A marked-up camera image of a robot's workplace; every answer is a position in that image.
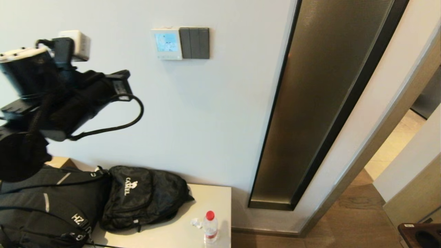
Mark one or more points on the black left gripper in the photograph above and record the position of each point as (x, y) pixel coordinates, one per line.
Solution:
(86, 100)

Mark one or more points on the white wall thermostat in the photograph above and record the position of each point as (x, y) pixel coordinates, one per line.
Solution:
(167, 43)

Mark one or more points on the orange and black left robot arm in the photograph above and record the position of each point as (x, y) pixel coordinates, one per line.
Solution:
(24, 75)

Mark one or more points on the black Camel logo backpack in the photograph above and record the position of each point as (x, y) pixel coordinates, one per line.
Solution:
(144, 196)

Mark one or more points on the large black backpack white lettering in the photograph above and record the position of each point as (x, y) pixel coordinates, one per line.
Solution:
(51, 210)

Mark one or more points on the crumpled white wrapper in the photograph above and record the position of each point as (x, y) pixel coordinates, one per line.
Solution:
(197, 224)

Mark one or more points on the clear water bottle red cap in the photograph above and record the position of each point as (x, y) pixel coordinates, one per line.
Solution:
(210, 229)

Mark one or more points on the dark grey appliance beyond doorway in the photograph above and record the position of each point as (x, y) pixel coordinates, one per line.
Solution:
(430, 96)

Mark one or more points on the beige wooden cabinet side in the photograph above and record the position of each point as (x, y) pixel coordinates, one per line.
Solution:
(417, 199)

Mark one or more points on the dark brown wooden object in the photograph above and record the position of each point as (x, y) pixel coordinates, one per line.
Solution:
(410, 237)

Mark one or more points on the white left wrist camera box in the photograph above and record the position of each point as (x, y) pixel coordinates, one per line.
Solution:
(81, 44)

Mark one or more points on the grey triple wall switch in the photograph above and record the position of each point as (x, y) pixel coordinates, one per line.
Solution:
(194, 43)

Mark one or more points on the grey brown door frame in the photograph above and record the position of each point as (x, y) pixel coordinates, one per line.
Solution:
(377, 137)

